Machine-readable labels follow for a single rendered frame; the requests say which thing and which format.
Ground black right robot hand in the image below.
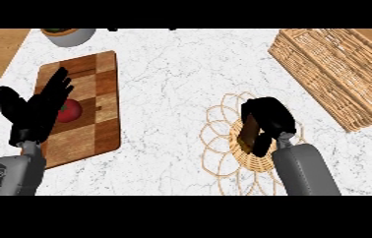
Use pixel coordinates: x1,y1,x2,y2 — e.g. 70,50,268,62
240,96,299,158

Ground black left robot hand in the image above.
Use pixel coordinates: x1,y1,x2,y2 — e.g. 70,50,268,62
0,66,76,148

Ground brown sweet potato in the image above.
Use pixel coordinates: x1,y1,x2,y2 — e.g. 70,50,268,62
237,114,263,154

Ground woven wicker placemat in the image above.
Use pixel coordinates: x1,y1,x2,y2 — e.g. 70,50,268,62
198,90,309,197

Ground wicker basket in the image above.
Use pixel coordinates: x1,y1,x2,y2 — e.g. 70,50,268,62
268,28,372,133

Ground red tomato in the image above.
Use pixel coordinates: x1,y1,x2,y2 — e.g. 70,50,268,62
55,98,85,124

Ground checkered wooden cutting board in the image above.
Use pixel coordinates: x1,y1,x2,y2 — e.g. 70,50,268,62
21,50,123,170

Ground grey bowl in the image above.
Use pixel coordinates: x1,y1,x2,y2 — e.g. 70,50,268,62
40,28,98,48

